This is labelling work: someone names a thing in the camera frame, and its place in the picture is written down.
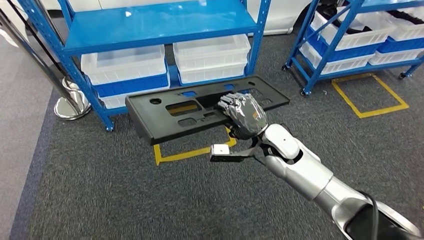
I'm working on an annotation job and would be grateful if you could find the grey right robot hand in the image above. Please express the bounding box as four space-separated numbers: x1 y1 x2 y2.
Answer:
216 92 269 134

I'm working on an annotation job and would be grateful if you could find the black plastic bracket part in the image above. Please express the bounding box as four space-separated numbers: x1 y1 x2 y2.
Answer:
125 75 291 147

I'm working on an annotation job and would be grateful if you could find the blue wheeled shelf rack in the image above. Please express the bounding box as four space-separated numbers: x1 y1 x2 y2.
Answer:
281 0 424 97

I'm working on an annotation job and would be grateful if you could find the blue metal shelf rack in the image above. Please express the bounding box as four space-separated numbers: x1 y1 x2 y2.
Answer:
16 0 273 132

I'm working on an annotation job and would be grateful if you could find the black plastic part in bin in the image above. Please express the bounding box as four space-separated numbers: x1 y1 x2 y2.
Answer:
387 9 424 26
322 3 374 34

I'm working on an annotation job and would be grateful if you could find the white car with red stripe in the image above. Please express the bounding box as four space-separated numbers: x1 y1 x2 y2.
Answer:
41 0 312 36

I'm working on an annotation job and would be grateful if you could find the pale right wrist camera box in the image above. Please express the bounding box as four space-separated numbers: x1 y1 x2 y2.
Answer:
209 144 263 164

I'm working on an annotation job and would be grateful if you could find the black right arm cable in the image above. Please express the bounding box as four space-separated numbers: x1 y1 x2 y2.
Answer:
359 190 380 240

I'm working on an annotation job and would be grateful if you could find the chrome stanchion post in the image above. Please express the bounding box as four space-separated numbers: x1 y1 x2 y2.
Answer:
0 6 92 121

